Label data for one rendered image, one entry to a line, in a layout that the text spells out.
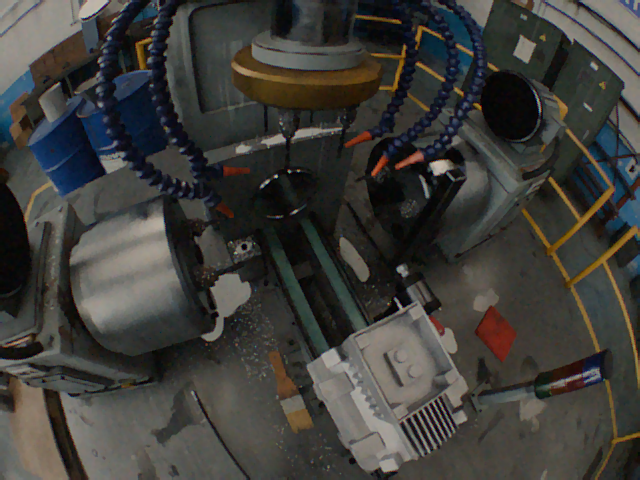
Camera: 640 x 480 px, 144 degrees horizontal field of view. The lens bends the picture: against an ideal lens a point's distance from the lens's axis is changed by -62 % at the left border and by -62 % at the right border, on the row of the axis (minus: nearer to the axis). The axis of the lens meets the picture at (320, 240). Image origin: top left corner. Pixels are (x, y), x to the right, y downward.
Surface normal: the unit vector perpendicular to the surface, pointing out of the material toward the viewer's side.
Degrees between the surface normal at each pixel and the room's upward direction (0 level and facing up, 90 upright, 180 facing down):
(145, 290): 40
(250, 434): 0
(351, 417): 0
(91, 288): 28
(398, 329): 0
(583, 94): 90
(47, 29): 90
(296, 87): 90
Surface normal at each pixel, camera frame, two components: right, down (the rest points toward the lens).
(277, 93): -0.25, 0.81
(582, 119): -0.90, 0.31
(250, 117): 0.42, 0.79
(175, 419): 0.11, -0.53
